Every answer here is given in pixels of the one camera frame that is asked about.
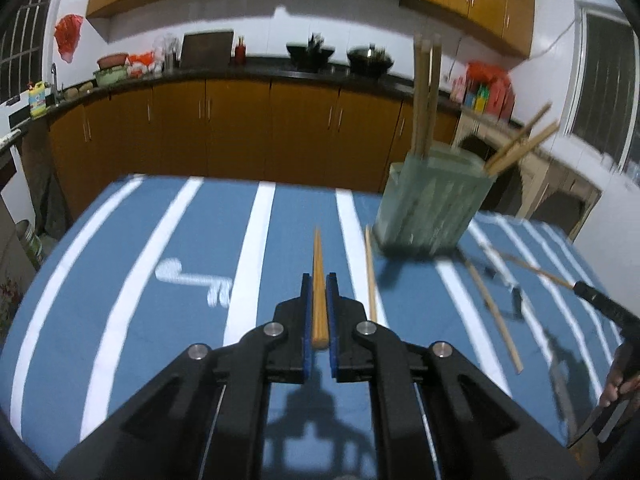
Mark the dark wooden cutting board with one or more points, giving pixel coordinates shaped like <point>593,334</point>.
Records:
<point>206,50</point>

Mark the pink bottle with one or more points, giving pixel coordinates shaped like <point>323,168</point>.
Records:
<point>458,90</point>

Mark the green perforated utensil holder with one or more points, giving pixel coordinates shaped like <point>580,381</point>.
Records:
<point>429,202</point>

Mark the black wok left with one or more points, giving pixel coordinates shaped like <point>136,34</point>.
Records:
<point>312,56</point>

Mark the old cream side table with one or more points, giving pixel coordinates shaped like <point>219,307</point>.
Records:
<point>538,187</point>

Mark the red sauce bottle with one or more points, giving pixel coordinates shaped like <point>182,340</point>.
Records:
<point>239,56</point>

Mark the left barred window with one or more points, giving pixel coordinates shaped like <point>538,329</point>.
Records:
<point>22,41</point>

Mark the red basin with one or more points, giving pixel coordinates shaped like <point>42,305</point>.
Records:
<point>112,60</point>

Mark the orange lower kitchen cabinets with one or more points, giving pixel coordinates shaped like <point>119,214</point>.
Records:
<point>330,135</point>

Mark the green enamel basin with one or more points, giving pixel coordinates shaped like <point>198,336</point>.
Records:
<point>113,75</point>

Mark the clear plastic bag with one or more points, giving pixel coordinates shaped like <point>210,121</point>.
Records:
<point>163,45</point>

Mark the black lidded wok right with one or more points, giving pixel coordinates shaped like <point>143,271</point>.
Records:
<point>369,62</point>

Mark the red bag on counter corner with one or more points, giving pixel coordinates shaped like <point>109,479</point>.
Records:
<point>486,73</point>

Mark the sink faucet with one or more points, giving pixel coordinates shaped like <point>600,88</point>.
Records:
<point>54,81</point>

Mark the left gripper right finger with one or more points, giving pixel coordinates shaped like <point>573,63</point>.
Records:
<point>434,413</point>

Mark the red oil bottles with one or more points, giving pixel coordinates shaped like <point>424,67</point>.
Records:
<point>501,99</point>

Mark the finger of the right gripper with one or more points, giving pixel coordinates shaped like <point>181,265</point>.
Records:
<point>624,319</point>

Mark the yellow detergent bottle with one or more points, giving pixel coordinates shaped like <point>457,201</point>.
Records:
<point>37,99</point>

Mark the person right hand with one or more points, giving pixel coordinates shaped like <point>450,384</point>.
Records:
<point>616,386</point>

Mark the right barred window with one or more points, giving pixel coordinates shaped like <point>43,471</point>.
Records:
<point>603,106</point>

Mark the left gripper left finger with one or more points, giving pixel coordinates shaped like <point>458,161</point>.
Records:
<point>204,415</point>

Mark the red bag near basins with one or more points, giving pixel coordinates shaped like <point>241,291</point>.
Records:
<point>140,64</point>

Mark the red plastic bag on wall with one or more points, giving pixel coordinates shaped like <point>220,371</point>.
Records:
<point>67,36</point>

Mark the barred window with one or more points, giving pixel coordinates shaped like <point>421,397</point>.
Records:
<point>22,41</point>
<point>603,106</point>

